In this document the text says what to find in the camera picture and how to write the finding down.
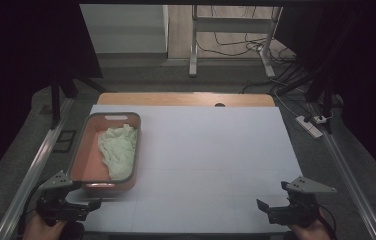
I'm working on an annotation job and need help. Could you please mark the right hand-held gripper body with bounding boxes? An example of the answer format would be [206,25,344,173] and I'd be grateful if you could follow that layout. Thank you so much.
[267,175,338,229]

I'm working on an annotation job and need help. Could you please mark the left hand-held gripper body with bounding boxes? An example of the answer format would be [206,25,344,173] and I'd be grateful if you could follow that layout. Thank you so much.
[35,170,92,228]

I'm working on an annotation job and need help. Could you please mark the pink plastic basin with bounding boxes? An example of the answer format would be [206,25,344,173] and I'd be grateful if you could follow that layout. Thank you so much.
[67,111,143,193]

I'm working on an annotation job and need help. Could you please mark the light green cloth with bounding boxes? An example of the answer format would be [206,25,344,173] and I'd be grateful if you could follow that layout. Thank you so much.
[97,123,140,181]

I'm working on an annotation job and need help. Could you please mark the person's left hand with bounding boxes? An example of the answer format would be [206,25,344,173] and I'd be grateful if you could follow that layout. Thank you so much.
[21,214,68,240]

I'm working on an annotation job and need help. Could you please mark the person's right hand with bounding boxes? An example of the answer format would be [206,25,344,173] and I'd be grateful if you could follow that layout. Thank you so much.
[288,209,333,240]

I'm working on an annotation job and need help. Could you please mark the white table mat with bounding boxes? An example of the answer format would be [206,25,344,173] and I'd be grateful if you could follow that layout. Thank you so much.
[65,104,306,234]

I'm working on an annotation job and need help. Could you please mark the white power strip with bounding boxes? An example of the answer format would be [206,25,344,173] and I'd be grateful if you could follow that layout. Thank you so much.
[294,114,324,140]

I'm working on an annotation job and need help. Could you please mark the white plug adapter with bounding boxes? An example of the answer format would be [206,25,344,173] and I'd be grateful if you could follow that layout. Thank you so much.
[313,112,333,125]

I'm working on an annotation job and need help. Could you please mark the black metal stand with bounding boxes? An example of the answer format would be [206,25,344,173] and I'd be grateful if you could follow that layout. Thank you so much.
[49,70,111,130]

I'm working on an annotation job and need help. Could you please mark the black curtain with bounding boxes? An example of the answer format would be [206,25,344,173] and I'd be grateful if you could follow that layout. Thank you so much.
[275,0,376,192]
[0,0,104,194]

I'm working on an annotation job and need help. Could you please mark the white cabinet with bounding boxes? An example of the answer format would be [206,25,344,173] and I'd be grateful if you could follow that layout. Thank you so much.
[79,3,170,55]

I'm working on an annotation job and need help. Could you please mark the aluminium rail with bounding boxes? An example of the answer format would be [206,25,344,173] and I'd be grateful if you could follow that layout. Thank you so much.
[308,102,376,240]
[0,97,76,240]

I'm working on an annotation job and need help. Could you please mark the white cable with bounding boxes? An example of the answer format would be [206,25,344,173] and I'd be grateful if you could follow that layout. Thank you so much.
[273,89,300,118]

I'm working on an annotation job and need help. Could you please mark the black floor cables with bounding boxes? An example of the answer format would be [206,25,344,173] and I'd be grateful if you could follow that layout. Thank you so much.
[195,5,299,65]

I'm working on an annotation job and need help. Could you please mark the white desk frame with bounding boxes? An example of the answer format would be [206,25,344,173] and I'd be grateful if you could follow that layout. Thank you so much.
[188,4,284,79]

